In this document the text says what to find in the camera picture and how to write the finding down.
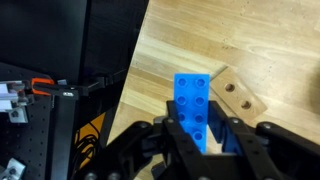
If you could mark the blue Lego brick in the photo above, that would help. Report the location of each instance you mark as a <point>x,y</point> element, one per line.
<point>191,100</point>

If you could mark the wooden piece with two holes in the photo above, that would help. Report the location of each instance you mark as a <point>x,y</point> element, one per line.
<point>238,96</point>

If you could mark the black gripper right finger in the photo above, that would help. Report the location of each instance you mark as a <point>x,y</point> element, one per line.
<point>266,153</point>

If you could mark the aluminium bracket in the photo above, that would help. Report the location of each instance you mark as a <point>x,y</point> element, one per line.
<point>11,170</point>
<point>13,100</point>

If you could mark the orange and black clamp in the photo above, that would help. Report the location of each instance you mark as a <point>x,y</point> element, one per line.
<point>50,88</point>

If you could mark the black perforated frame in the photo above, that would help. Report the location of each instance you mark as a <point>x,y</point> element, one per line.
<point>33,143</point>

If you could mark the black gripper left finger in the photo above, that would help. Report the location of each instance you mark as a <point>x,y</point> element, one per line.
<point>150,153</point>

